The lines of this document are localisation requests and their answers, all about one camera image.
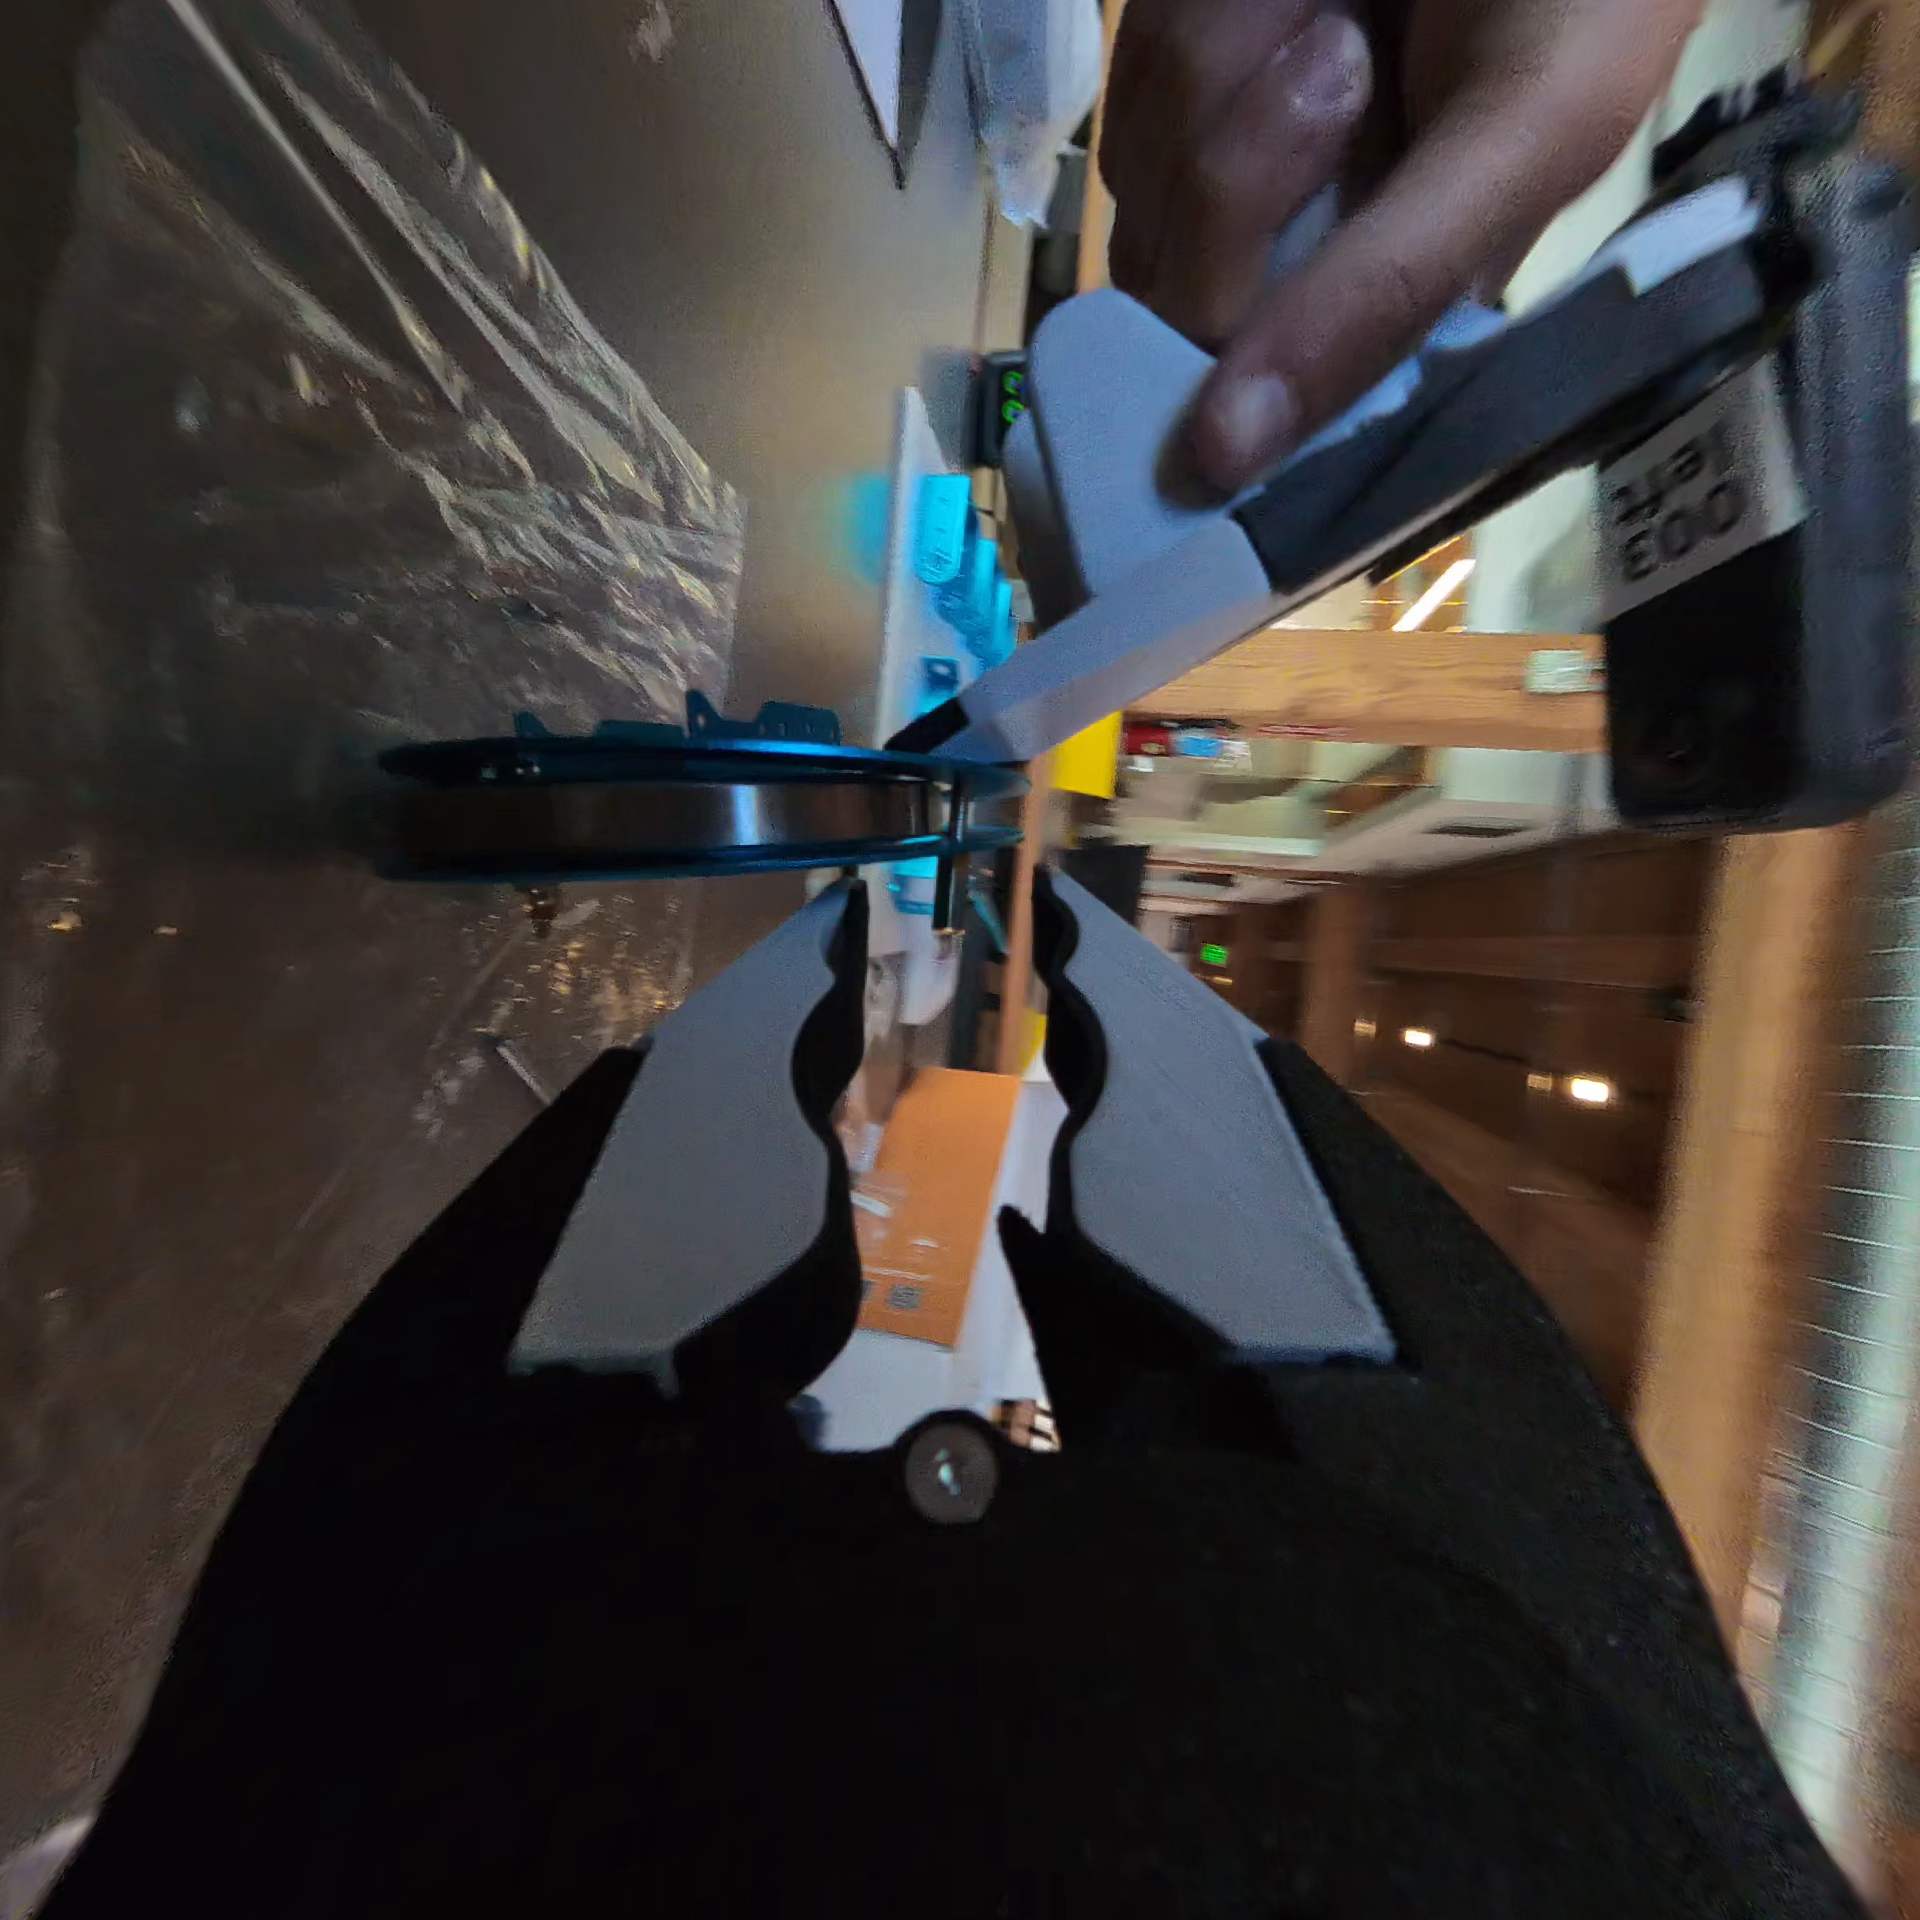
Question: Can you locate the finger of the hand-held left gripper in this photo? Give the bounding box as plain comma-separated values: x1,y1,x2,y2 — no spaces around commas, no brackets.
883,515,1280,768

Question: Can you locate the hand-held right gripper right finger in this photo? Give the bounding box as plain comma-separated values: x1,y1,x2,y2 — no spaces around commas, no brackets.
1029,868,1399,1367

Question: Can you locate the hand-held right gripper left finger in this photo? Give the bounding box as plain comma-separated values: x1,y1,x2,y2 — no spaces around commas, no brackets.
509,879,875,1380

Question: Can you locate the brass hex standoff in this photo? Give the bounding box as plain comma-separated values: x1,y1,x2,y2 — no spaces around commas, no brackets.
931,781,974,954

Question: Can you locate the blue disc bearing assembly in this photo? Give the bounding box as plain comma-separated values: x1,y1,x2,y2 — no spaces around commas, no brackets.
376,691,1038,939

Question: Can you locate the person's left hand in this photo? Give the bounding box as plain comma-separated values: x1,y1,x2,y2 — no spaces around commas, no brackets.
1098,0,1716,509

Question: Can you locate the white foam board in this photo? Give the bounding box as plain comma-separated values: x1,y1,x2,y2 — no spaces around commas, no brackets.
875,387,1038,963

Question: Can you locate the orange cardboard box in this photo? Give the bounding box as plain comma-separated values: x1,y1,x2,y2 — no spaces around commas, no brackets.
847,1063,1038,1352

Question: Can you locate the plastic-wrapped grey block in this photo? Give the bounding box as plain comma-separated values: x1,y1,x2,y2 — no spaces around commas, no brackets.
959,0,1104,228

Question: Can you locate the white instruction booklet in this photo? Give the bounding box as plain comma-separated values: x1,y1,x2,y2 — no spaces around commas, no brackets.
826,0,963,190

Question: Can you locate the clear plastic bag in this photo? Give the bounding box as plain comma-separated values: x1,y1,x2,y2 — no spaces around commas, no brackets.
0,0,753,1172

